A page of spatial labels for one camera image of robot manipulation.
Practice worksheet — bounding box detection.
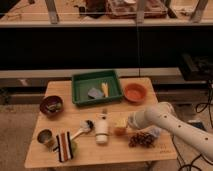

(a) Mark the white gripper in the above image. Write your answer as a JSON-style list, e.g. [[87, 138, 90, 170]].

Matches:
[[115, 110, 147, 129]]

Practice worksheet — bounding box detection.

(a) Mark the orange apple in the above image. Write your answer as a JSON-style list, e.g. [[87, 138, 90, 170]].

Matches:
[[114, 127, 126, 136]]

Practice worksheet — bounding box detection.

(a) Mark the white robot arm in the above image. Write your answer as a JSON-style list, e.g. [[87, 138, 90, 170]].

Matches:
[[114, 102, 213, 162]]

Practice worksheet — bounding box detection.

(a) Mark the red-orange bowl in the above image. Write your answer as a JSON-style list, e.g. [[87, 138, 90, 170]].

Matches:
[[124, 83, 147, 103]]

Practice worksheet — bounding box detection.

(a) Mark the dark maroon bowl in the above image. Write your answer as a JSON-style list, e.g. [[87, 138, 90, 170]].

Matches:
[[39, 95, 63, 117]]

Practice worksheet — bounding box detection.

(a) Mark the white bottle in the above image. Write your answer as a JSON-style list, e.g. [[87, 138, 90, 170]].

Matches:
[[95, 114, 109, 145]]

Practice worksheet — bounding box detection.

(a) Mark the bunch of dark grapes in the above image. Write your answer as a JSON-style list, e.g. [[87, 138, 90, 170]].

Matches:
[[129, 132, 155, 148]]

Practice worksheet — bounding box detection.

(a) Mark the white dish brush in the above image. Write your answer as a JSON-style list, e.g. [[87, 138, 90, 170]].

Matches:
[[70, 120, 94, 140]]

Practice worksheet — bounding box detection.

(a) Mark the yellow corn in tray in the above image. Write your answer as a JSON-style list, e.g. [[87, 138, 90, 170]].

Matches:
[[102, 83, 109, 97]]

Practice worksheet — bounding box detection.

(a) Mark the grey sponge in tray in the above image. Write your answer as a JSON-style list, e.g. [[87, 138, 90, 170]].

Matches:
[[88, 88, 104, 99]]

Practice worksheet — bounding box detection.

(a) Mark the green plastic tray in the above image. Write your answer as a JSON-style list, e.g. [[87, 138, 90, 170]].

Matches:
[[72, 70, 123, 106]]

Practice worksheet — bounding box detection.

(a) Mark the green object under cloth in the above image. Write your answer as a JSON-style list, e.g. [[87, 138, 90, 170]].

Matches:
[[71, 140, 78, 158]]

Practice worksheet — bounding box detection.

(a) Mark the wooden table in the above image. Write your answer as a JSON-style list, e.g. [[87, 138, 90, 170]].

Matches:
[[25, 78, 177, 168]]

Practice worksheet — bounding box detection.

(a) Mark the striped cloth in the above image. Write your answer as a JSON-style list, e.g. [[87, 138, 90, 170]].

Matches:
[[56, 132, 74, 163]]

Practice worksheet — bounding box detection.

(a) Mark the blue connector box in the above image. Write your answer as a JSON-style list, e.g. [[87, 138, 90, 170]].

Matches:
[[191, 121, 206, 131]]

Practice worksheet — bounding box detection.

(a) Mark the metal can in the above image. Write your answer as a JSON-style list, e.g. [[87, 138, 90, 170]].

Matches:
[[37, 129, 54, 148]]

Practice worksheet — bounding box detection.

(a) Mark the black cable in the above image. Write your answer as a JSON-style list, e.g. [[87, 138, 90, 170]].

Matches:
[[173, 79, 213, 171]]

